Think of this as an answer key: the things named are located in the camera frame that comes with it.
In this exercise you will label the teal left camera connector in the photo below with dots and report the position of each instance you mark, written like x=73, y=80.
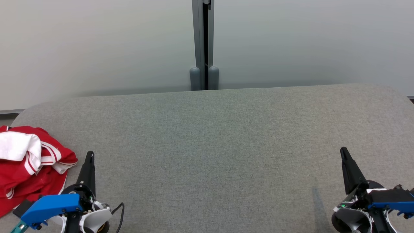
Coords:
x=18, y=227

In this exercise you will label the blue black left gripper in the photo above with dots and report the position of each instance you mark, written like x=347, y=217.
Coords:
x=51, y=207

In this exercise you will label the grey partition frame post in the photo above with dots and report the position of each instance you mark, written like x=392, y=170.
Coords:
x=196, y=32

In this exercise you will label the grey cylinder post foot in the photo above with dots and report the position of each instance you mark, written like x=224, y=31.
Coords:
x=213, y=77
x=195, y=79

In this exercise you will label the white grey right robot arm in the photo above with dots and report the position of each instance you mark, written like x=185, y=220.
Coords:
x=349, y=220

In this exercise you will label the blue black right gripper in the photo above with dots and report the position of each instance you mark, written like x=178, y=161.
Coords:
x=391, y=199

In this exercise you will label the red white basketball jersey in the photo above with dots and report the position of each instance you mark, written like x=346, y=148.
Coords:
x=16, y=145

